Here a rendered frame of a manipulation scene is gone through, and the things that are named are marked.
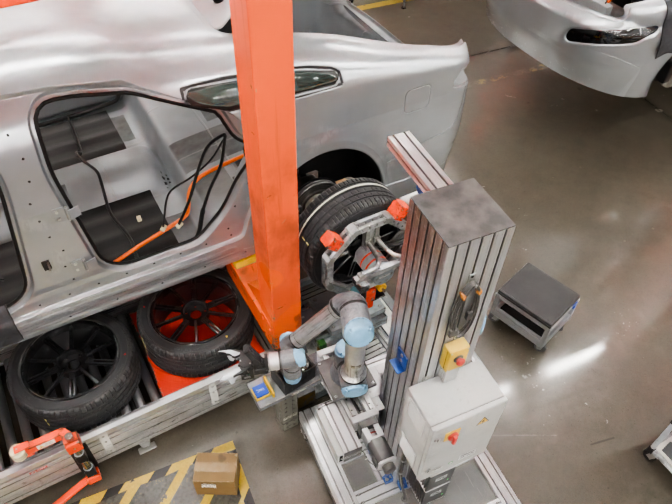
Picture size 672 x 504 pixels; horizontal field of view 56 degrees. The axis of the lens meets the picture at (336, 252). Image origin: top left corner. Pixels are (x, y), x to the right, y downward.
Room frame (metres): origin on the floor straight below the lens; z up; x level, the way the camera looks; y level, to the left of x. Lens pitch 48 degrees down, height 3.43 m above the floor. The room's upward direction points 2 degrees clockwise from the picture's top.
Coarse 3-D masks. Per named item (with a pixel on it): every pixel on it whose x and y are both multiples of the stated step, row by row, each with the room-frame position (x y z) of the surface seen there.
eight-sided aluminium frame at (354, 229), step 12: (372, 216) 2.36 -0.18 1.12; (384, 216) 2.36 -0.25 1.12; (348, 228) 2.27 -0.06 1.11; (360, 228) 2.27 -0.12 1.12; (372, 228) 2.30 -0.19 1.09; (348, 240) 2.22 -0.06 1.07; (324, 252) 2.22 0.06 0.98; (336, 252) 2.19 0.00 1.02; (396, 252) 2.45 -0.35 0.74; (324, 264) 2.20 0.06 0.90; (324, 276) 2.20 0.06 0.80; (336, 288) 2.19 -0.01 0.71; (348, 288) 2.25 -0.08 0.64
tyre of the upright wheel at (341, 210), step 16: (336, 192) 2.48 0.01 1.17; (352, 192) 2.47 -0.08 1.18; (368, 192) 2.49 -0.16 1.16; (384, 192) 2.54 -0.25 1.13; (320, 208) 2.40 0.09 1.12; (336, 208) 2.37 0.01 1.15; (352, 208) 2.36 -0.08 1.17; (368, 208) 2.38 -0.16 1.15; (384, 208) 2.43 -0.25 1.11; (320, 224) 2.31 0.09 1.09; (336, 224) 2.29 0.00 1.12; (304, 240) 2.30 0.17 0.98; (304, 256) 2.26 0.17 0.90; (320, 256) 2.23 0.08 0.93; (320, 272) 2.23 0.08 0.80
